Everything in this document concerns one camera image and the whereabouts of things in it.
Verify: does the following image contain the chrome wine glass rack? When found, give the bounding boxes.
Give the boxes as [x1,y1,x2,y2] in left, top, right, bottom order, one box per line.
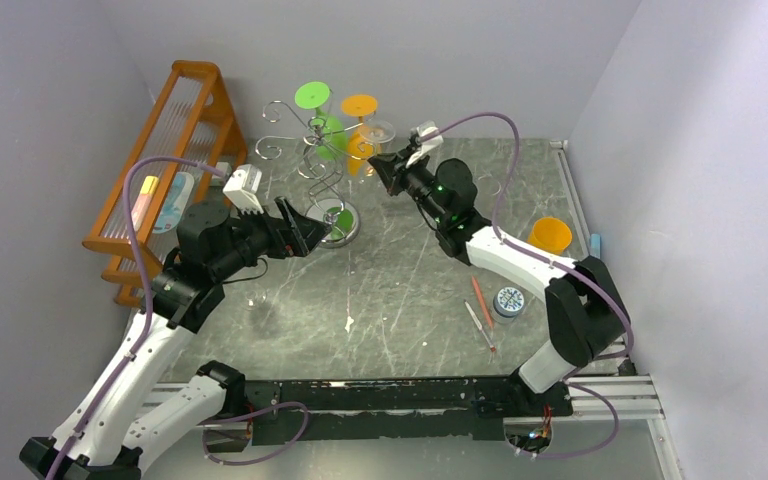
[261,100,361,249]

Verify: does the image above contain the clear wine glass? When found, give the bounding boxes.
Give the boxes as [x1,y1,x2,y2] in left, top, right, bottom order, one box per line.
[357,119,396,161]
[475,174,501,197]
[244,287,268,311]

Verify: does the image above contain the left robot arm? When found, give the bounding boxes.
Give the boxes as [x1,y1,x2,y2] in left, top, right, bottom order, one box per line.
[19,197,331,479]

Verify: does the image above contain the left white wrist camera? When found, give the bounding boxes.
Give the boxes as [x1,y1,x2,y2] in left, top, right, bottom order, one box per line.
[223,164,264,214]

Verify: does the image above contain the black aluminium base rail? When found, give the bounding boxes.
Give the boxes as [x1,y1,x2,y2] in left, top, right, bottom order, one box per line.
[128,374,664,446]

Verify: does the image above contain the orange wooden rack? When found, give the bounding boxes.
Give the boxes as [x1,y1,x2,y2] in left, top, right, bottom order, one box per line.
[82,60,248,308]

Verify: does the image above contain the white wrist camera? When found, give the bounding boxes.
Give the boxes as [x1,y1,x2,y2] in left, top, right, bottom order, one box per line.
[223,164,264,214]
[407,120,443,167]

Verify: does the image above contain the blue patterned round tin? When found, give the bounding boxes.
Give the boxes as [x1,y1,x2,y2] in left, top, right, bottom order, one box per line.
[492,286,525,324]

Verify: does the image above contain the green plastic wine glass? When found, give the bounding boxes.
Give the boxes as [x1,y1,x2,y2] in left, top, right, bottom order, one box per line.
[294,81,348,160]

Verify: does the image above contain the light blue flat package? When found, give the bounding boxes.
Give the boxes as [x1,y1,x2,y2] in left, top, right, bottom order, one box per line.
[152,171,195,234]

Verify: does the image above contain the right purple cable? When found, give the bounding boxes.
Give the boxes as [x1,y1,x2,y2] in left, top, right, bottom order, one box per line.
[433,111,636,462]

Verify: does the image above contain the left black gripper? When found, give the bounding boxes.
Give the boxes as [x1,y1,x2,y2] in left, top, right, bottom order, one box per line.
[213,197,331,281]

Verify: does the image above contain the white red pen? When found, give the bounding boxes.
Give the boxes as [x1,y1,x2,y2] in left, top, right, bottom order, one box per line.
[464,301,497,353]

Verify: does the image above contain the yellow highlighter marker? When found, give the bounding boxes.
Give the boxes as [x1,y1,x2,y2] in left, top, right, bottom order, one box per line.
[130,175,159,231]

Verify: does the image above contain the small white red box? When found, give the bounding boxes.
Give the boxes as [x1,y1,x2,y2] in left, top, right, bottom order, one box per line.
[214,161,232,179]

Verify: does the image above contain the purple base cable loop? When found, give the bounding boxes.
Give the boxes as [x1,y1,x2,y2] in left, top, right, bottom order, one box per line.
[201,399,312,467]

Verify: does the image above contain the orange plastic wine glass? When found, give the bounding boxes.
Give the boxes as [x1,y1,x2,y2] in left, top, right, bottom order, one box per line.
[340,94,378,176]

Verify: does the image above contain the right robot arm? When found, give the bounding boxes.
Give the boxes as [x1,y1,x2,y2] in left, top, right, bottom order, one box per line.
[369,153,630,415]

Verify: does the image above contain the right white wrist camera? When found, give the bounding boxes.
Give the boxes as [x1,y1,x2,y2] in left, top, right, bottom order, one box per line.
[407,120,443,167]

